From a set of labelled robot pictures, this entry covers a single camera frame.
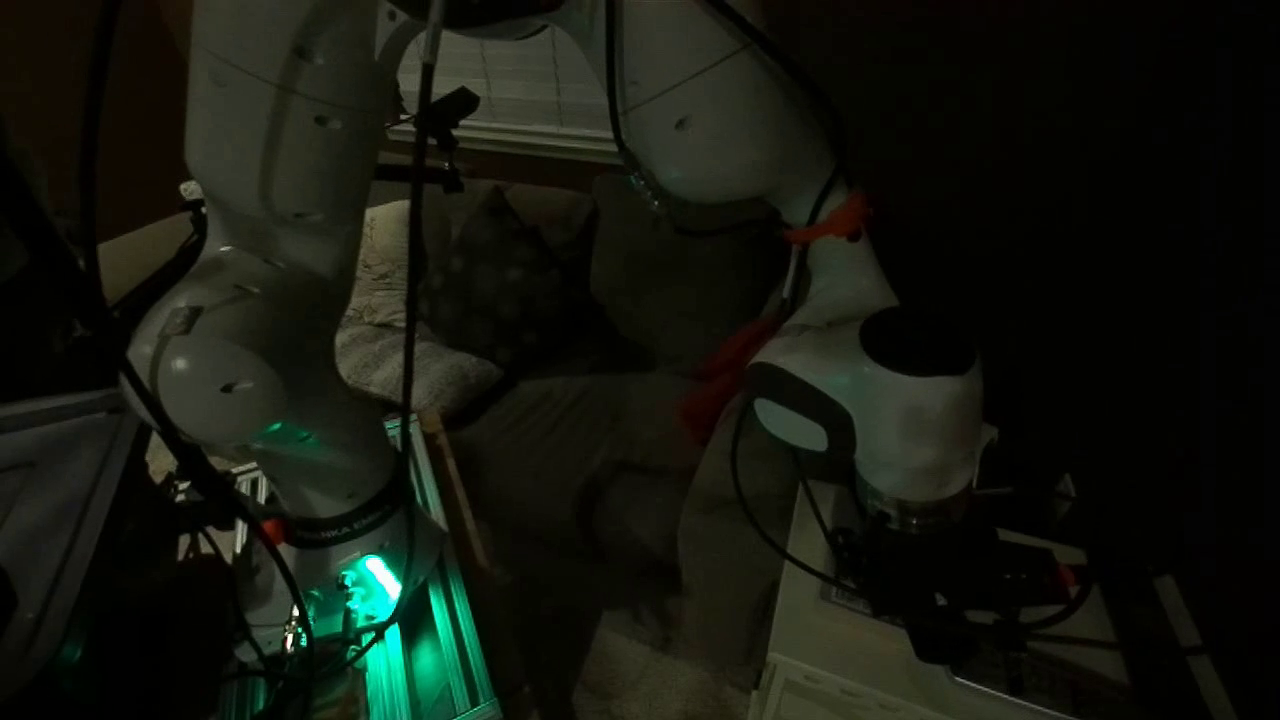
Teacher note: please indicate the grey plastic case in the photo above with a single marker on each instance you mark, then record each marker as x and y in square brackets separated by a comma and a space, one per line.
[60, 500]

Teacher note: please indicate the dark patterned pillow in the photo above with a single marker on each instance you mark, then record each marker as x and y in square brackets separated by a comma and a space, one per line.
[500, 280]

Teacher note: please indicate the white pillow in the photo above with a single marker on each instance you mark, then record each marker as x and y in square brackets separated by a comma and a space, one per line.
[400, 360]

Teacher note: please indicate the brown sofa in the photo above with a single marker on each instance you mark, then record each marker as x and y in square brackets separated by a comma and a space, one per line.
[570, 440]

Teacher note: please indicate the dark plain cushion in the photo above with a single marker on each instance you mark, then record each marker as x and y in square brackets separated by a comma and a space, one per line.
[670, 290]

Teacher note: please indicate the beige rug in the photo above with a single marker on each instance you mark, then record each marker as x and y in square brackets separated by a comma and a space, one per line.
[650, 680]

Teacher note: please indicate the white cabinet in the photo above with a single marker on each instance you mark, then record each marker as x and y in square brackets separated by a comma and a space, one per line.
[820, 660]

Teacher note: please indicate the window with blinds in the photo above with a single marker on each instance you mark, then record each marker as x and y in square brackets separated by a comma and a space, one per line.
[520, 90]

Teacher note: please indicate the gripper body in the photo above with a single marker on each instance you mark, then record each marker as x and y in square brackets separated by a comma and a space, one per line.
[915, 565]

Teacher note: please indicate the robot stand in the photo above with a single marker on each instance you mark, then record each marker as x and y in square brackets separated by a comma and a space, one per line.
[440, 640]

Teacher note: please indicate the camera on mount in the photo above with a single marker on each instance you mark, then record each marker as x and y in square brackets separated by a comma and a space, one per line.
[445, 112]

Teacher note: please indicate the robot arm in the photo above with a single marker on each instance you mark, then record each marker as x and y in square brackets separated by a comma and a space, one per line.
[280, 150]

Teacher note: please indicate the grey remote control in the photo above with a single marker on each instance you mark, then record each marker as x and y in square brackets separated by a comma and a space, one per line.
[842, 598]

